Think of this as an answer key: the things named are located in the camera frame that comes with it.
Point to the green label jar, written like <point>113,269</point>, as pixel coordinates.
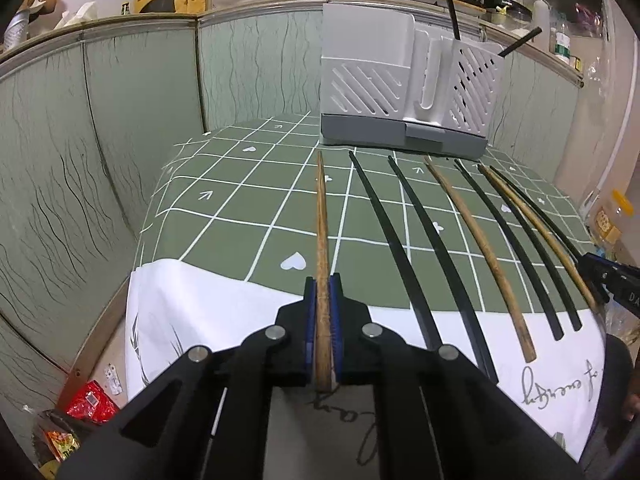
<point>561,47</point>

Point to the white squeeze bottle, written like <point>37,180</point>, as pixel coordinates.
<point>541,25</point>

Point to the yellow lidded plastic jar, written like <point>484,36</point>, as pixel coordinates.
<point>612,215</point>

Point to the white utensil holder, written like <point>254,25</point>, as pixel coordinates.
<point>360,85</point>

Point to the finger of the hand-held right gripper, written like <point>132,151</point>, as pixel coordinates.
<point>615,280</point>

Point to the black chopstick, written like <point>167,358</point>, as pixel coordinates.
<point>522,40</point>
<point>404,267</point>
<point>545,215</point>
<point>475,332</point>
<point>451,10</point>
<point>542,300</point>
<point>567,305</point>

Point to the metal skimmer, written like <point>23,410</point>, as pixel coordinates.
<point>15,30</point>

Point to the brown wooden chopstick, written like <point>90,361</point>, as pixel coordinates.
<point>520,330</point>
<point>550,237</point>
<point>322,210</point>

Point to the green glass bottle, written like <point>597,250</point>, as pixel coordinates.
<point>125,9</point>

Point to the green checked tablecloth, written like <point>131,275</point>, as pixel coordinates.
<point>240,200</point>

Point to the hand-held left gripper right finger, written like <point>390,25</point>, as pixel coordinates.
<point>336,310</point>

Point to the red snack packet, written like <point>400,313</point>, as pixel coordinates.
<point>92,402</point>

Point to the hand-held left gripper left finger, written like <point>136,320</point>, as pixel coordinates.
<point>310,310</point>

